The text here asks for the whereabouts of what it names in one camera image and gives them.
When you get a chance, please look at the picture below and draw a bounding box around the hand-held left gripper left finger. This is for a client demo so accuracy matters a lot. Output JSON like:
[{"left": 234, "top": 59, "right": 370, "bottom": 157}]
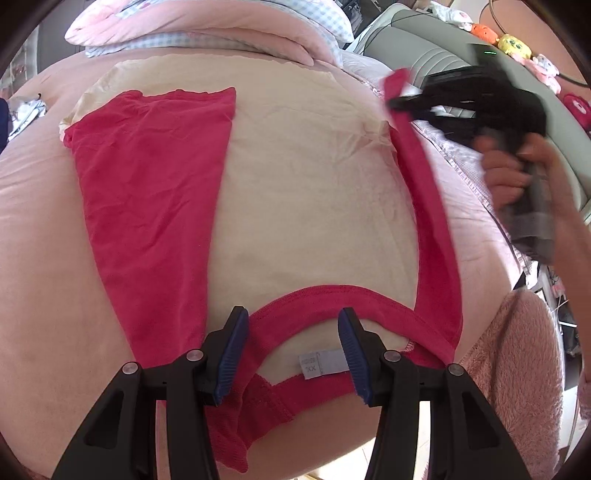
[{"left": 51, "top": 305, "right": 250, "bottom": 480}]

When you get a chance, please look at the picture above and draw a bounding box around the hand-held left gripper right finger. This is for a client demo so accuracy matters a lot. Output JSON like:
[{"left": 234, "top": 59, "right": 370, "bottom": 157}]
[{"left": 338, "top": 307, "right": 536, "bottom": 480}]

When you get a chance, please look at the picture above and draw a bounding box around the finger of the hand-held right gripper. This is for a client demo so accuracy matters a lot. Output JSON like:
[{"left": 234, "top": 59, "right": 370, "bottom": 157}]
[{"left": 387, "top": 90, "right": 444, "bottom": 121}]

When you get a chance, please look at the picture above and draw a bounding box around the pink and cream shirt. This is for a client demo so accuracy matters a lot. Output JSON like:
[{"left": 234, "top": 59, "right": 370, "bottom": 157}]
[{"left": 59, "top": 60, "right": 465, "bottom": 474}]

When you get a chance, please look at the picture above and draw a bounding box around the person's right forearm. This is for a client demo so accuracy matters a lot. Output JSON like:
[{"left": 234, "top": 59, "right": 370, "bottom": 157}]
[{"left": 536, "top": 138, "right": 591, "bottom": 324}]

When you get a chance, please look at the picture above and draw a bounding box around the person's right hand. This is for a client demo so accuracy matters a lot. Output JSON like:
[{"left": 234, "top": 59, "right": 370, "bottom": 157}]
[{"left": 475, "top": 134, "right": 561, "bottom": 213}]

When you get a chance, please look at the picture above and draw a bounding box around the grey-green padded headboard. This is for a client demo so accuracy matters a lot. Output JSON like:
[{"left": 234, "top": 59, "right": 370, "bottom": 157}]
[{"left": 353, "top": 2, "right": 591, "bottom": 217}]

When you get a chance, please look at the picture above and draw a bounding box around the white and pink plush cat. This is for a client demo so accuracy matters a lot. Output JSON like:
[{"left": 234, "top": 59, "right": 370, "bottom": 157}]
[{"left": 524, "top": 53, "right": 561, "bottom": 93}]

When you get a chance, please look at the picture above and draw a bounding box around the yellow plush toy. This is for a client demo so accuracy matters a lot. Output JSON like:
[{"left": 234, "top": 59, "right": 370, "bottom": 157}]
[{"left": 498, "top": 33, "right": 532, "bottom": 58}]

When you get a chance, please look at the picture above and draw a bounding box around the long pale pink pillow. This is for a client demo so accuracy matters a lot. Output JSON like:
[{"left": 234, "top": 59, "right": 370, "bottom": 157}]
[{"left": 411, "top": 106, "right": 527, "bottom": 259}]

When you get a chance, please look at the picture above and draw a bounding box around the red plush bear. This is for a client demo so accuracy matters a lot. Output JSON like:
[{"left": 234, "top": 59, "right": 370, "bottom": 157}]
[{"left": 558, "top": 92, "right": 591, "bottom": 125}]

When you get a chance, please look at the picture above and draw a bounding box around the plush toys row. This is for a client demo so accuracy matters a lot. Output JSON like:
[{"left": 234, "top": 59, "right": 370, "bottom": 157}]
[{"left": 480, "top": 0, "right": 591, "bottom": 93}]

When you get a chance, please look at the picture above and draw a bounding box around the white plush toy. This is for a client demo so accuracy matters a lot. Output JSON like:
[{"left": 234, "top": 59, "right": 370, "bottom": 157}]
[{"left": 429, "top": 0, "right": 474, "bottom": 21}]

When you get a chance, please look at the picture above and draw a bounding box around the dark glass-door wardrobe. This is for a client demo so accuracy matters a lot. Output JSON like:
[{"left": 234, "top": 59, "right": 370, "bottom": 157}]
[{"left": 342, "top": 0, "right": 407, "bottom": 42}]

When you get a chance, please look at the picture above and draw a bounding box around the folded pink checked duvet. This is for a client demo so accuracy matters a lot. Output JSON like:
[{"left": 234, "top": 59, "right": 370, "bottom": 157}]
[{"left": 65, "top": 0, "right": 356, "bottom": 68}]

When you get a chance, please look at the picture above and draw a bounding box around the pink bed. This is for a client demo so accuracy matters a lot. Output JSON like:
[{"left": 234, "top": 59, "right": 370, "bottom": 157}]
[{"left": 0, "top": 46, "right": 532, "bottom": 480}]

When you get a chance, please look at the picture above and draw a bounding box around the light printed cloth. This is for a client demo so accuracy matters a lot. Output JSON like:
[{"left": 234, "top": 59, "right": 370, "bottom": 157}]
[{"left": 7, "top": 92, "right": 49, "bottom": 139}]

